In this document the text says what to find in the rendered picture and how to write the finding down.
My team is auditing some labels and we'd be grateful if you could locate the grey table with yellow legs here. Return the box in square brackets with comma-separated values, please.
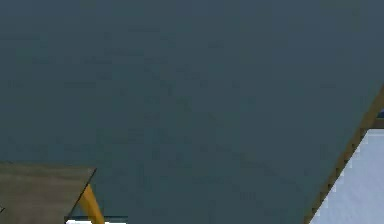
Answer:
[0, 161, 106, 224]

